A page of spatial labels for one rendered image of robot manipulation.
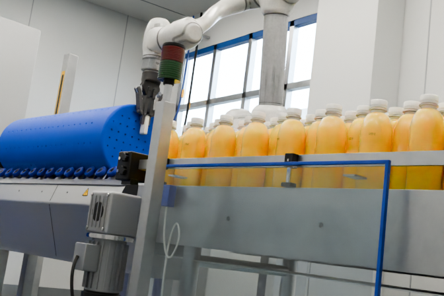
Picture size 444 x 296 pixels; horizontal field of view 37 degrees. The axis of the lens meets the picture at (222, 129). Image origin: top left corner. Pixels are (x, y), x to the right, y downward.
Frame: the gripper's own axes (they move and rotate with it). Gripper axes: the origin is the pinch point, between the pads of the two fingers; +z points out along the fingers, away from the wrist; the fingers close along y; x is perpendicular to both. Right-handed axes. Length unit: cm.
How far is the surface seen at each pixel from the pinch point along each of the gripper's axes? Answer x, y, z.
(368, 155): -118, -23, 19
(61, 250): 28, -10, 50
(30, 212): 49, -15, 37
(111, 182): -5.1, -13.5, 23.7
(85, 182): 12.2, -13.7, 23.8
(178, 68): -66, -38, -3
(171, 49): -65, -40, -8
